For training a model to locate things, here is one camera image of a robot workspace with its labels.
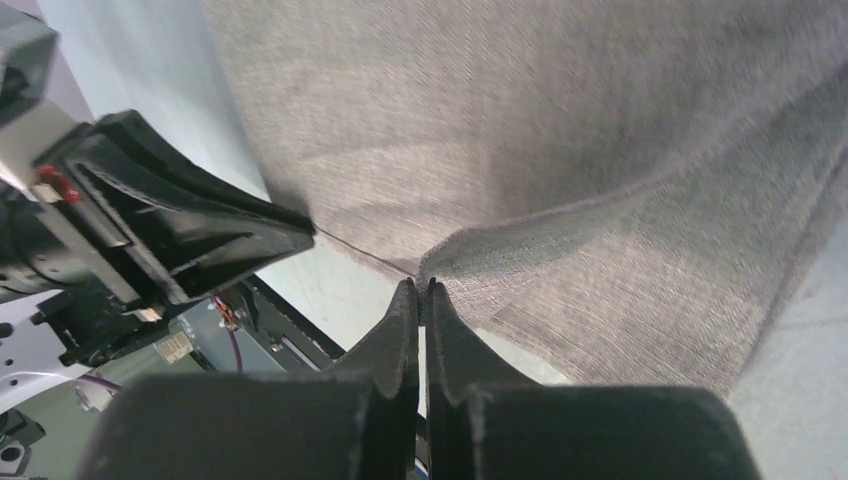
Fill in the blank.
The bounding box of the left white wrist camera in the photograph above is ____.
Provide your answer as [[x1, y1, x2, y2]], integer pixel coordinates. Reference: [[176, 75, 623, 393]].
[[1, 3, 90, 192]]

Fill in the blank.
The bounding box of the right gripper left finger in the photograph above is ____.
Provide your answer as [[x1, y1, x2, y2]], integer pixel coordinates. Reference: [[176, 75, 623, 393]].
[[77, 280, 419, 479]]

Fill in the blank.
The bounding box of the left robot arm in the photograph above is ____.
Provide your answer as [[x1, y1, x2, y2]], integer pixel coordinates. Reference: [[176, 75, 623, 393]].
[[1, 103, 315, 410]]

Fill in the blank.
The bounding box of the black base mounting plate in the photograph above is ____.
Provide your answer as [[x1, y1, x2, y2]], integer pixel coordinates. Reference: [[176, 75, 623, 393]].
[[226, 275, 345, 372]]

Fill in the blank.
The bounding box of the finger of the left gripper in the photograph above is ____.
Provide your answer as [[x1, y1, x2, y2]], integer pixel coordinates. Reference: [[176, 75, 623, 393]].
[[33, 110, 315, 305]]

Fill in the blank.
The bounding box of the grey cloth napkin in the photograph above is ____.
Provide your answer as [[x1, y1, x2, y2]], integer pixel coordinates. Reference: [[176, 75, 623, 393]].
[[204, 1, 847, 392]]

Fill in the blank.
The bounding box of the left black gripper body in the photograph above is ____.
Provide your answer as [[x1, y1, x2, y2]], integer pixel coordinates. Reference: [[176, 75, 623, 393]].
[[1, 158, 186, 367]]

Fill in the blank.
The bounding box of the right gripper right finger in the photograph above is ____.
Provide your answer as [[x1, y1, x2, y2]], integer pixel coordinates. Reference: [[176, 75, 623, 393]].
[[423, 281, 760, 479]]

